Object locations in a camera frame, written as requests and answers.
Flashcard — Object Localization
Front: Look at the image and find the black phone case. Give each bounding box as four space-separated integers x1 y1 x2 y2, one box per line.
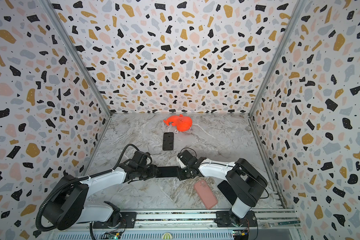
163 132 174 151

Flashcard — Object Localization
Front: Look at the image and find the black smartphone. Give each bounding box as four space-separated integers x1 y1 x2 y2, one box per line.
155 167 179 178
218 181 237 205

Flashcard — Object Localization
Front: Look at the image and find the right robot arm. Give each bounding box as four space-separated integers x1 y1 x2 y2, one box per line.
177 150 268 227

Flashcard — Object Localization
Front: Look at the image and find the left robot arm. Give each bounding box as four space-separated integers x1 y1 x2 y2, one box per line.
36 151 162 232

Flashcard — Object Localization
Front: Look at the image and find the pink phone case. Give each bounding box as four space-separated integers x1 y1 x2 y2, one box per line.
194 180 218 209

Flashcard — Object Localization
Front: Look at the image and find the red plush whale toy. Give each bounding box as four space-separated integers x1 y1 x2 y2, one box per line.
163 115 193 134

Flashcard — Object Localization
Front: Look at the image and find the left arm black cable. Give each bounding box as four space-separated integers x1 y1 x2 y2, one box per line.
35 143 140 232

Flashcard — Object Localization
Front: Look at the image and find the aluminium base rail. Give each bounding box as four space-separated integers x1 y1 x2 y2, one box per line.
47 209 305 240

